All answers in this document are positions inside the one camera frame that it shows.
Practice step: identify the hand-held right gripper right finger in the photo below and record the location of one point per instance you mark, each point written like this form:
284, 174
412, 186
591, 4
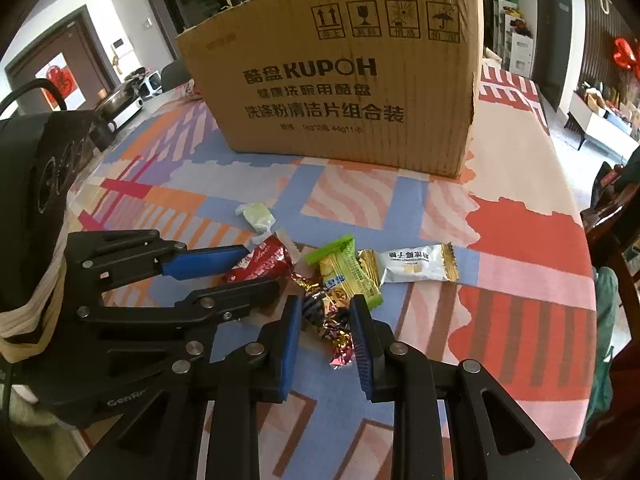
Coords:
361, 350

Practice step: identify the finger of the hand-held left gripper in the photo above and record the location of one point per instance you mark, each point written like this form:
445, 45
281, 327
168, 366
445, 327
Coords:
205, 261
235, 297

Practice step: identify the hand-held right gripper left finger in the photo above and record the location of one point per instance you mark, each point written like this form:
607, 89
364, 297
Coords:
291, 350

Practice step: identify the shiny foil candy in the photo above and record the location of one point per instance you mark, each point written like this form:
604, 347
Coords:
332, 330

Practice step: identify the red snack packet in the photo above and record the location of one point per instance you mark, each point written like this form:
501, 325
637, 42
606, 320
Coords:
265, 260

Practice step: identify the gold foil candy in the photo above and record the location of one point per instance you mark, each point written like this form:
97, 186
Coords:
310, 284

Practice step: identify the pale green candy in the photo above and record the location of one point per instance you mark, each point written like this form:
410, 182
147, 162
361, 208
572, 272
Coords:
257, 215

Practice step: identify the green yellow snack packet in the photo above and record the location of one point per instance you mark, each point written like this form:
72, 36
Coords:
345, 275

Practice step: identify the white gold-edged snack packet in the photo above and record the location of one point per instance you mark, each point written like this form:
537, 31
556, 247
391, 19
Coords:
415, 265

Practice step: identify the brown cardboard box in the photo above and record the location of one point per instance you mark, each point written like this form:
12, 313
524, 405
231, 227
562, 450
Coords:
325, 125

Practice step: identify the person's left hand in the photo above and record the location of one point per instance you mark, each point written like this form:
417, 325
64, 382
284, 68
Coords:
30, 310

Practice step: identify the red and white door poster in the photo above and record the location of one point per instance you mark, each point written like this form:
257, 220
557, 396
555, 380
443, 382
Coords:
57, 77

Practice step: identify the white electric cooker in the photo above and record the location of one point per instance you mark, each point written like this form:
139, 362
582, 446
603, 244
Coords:
129, 116

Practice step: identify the steel cooking pot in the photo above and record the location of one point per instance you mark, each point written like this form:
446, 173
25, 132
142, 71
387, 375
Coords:
117, 100

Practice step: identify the small white oven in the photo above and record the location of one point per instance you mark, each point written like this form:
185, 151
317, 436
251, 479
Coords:
150, 85

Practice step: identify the brown entrance door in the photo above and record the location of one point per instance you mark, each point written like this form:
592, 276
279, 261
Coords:
92, 45

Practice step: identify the white intercom panel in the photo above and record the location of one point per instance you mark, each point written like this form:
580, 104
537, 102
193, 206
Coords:
118, 43

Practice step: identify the floral tissue box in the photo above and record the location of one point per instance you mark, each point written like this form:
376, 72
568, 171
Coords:
192, 91

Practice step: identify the grey dining chair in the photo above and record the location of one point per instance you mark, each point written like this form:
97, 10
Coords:
175, 75

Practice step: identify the teal cloth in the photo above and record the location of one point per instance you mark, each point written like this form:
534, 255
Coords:
602, 310

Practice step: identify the brown wooden chair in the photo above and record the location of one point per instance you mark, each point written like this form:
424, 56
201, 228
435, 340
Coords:
610, 225

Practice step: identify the white low cabinet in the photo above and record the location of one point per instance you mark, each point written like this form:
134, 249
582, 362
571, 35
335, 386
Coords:
595, 120

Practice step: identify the white toy shelf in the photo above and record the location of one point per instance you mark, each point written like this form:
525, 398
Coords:
517, 55

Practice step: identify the dark interior door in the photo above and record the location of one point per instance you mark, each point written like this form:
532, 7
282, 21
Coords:
550, 35

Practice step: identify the red foil balloons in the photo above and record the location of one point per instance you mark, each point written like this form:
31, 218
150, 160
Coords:
625, 55

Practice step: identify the dark slatted wall panel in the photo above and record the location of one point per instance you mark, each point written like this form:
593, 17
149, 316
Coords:
615, 15

